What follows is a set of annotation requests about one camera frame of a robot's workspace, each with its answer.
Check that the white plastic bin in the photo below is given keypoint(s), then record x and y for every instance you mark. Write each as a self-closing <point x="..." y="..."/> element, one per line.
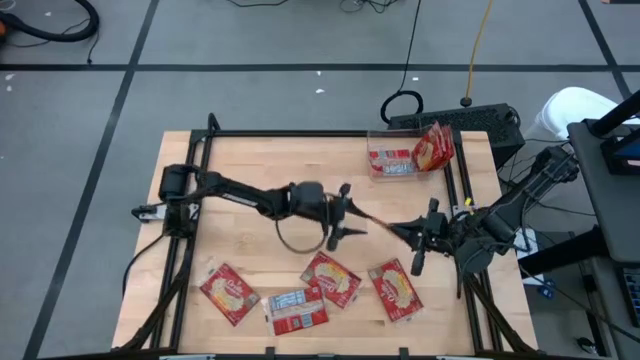
<point x="570" y="107"/>

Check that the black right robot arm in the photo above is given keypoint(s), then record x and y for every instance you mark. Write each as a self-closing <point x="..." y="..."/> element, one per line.
<point x="520" y="195"/>

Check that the white paper sheet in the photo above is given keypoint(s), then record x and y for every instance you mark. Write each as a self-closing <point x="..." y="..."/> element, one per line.
<point x="525" y="245"/>

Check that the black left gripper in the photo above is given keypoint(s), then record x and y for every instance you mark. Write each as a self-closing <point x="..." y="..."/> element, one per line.
<point x="310" y="200"/>

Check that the blue tag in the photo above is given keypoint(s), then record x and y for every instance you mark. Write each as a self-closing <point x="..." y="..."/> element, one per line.
<point x="547" y="289"/>

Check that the black stand leg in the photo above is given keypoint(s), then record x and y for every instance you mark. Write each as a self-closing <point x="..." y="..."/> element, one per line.
<point x="560" y="252"/>

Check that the clear plastic basket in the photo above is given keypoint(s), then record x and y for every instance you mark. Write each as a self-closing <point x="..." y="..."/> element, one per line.
<point x="395" y="142"/>

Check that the black electronics box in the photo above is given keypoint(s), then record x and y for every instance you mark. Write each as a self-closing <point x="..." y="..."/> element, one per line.
<point x="612" y="155"/>

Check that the black keyboard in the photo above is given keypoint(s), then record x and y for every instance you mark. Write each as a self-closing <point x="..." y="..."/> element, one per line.
<point x="632" y="295"/>

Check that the black computer case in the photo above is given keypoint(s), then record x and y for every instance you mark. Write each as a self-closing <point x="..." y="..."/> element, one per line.
<point x="475" y="120"/>

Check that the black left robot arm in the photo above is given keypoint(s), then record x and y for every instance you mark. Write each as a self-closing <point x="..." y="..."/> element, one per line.
<point x="240" y="192"/>

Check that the black pole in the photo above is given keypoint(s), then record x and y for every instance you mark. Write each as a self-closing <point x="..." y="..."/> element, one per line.
<point x="617" y="112"/>

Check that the grey side table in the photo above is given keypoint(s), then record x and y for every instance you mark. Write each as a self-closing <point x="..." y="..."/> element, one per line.
<point x="610" y="210"/>

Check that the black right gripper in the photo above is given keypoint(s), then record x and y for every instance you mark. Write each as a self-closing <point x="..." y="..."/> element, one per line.
<point x="435" y="225"/>

